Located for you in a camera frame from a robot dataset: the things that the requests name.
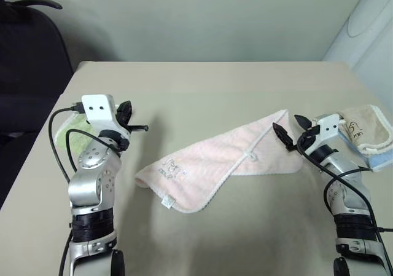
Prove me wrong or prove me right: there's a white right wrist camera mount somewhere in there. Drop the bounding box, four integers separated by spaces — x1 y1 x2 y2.
311 113 347 143

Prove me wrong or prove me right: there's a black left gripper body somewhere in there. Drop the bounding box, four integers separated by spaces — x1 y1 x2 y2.
115 109 133 133

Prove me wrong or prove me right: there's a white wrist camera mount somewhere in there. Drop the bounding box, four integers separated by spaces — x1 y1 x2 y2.
311 113 347 143
81 94 131 136

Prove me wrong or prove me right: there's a dark fabric chair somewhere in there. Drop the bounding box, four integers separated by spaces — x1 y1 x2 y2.
0 0 75 210

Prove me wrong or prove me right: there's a white and blue rounded object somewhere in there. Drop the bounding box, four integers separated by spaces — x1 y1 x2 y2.
321 0 393 105

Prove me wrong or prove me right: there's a light green towel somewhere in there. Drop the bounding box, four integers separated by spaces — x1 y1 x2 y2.
55 111 96 152

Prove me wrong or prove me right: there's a beige towel with white trim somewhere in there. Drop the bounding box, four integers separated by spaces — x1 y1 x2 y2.
337 103 393 154

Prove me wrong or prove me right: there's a light blue towel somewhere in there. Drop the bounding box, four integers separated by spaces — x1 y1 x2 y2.
337 132 393 173

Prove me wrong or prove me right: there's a pink towel with white trim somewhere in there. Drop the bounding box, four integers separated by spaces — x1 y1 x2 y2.
134 108 305 215

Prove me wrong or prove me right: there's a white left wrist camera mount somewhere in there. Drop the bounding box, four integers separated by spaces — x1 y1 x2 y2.
81 94 131 136

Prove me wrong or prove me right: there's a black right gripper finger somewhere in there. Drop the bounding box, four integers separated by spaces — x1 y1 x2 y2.
294 114 313 132
272 122 295 151

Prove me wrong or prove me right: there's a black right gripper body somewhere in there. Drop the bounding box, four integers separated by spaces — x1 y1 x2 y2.
287 124 321 152

